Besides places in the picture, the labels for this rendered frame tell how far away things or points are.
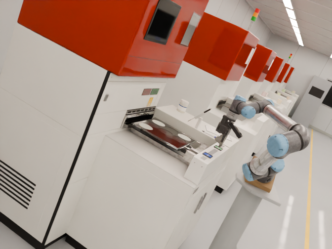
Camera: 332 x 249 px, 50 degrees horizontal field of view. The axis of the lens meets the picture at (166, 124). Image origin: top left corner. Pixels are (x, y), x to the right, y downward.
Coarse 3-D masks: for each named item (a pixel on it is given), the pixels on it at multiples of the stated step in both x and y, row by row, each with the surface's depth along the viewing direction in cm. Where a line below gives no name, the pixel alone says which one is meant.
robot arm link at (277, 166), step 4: (280, 160) 225; (276, 164) 223; (280, 164) 224; (284, 164) 225; (268, 168) 222; (272, 168) 222; (276, 168) 221; (280, 168) 222; (268, 172) 223; (272, 172) 224; (276, 172) 225
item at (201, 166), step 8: (216, 144) 244; (200, 152) 213; (208, 152) 221; (216, 152) 227; (224, 152) 237; (192, 160) 202; (200, 160) 200; (208, 160) 206; (216, 160) 222; (192, 168) 202; (200, 168) 201; (208, 168) 210; (184, 176) 205; (192, 176) 203; (200, 176) 201
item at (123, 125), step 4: (140, 112) 247; (144, 112) 251; (148, 112) 256; (152, 112) 263; (128, 116) 229; (132, 116) 235; (136, 116) 241; (140, 116) 247; (152, 116) 268; (124, 120) 228; (140, 120) 254; (144, 120) 258; (124, 124) 230; (128, 124) 236
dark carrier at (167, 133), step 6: (150, 120) 254; (156, 126) 246; (162, 126) 252; (168, 126) 258; (156, 132) 234; (162, 132) 239; (168, 132) 245; (174, 132) 251; (180, 132) 257; (162, 138) 227; (168, 138) 233; (174, 138) 238; (180, 138) 244; (174, 144) 227; (180, 144) 232; (186, 144) 238
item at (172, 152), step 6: (132, 132) 239; (138, 132) 237; (144, 138) 236; (150, 138) 234; (156, 144) 233; (162, 144) 233; (168, 150) 230; (174, 156) 229; (180, 156) 227; (186, 162) 226
